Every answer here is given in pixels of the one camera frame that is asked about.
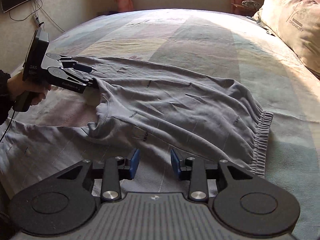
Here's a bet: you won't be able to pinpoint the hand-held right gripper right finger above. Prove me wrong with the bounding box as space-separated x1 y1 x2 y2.
170 149 253 202

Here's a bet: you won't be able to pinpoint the black television cable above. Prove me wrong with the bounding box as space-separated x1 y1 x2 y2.
9 0 66 33

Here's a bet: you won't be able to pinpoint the wooden nightstand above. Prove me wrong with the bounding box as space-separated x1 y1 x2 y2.
231 3 260 15

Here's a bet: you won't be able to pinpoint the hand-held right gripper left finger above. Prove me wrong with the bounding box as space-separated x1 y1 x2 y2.
57 148 141 202

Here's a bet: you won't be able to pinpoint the person's left hand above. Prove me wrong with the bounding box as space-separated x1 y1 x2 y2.
7 76 52 107

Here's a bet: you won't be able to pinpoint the large beige pillow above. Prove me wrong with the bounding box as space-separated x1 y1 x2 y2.
252 0 320 75

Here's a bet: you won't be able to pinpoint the grey ornament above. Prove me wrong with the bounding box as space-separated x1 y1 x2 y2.
241 0 262 11

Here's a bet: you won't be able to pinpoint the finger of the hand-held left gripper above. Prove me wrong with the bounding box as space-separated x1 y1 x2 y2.
60 57 92 73
64 70 100 89

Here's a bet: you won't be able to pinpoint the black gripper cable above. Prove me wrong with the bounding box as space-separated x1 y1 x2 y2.
0 109 17 143

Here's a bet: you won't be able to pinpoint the grey pants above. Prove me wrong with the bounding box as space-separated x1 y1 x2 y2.
0 55 274 200

